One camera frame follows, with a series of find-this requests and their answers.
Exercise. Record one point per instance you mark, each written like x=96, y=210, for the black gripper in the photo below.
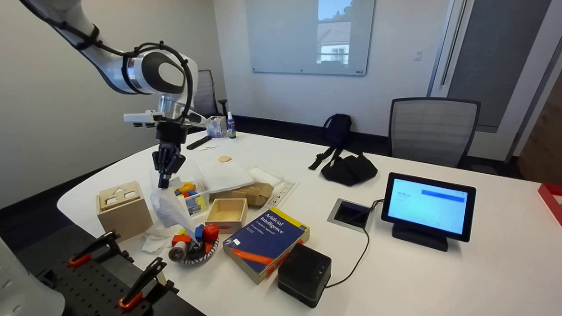
x=170, y=138

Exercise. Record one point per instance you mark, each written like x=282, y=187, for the white cloth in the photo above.
x=172, y=212

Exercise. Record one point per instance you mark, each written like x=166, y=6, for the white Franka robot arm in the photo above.
x=107, y=64

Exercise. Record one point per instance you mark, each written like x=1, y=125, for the clear bin of coloured blocks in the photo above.
x=195, y=199

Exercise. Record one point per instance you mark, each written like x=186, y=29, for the black remote control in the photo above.
x=200, y=141

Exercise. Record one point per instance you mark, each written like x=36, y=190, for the small round wooden disc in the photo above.
x=224, y=159

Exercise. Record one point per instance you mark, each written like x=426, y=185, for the wooden shape sorter box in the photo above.
x=123, y=213

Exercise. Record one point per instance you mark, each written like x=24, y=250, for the clear tissue box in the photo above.
x=216, y=127

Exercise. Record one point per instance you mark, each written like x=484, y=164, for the small open wooden tray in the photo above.
x=226, y=213

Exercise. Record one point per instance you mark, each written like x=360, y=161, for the small blue spray bottle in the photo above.
x=230, y=125

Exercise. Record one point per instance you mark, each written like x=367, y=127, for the mesh office chair with armrests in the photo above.
x=205, y=94

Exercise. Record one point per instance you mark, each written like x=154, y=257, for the tan wooden block piece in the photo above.
x=247, y=194

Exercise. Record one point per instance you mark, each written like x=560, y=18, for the clear ruler strip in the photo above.
x=281, y=194

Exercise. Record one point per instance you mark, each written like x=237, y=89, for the blue book with orange stripe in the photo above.
x=265, y=243

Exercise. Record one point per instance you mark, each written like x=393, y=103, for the small black box device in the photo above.
x=303, y=275

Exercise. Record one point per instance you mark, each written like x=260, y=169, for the black tablet display on stand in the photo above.
x=428, y=206

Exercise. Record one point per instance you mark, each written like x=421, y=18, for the grey mesh office chair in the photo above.
x=432, y=133

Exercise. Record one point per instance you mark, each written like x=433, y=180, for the glass door with grey panel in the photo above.
x=497, y=59

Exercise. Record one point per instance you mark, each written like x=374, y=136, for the red box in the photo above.
x=553, y=203

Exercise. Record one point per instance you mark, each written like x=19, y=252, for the black backpack by wall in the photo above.
x=337, y=129

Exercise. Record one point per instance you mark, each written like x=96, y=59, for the glass wall whiteboard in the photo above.
x=286, y=36

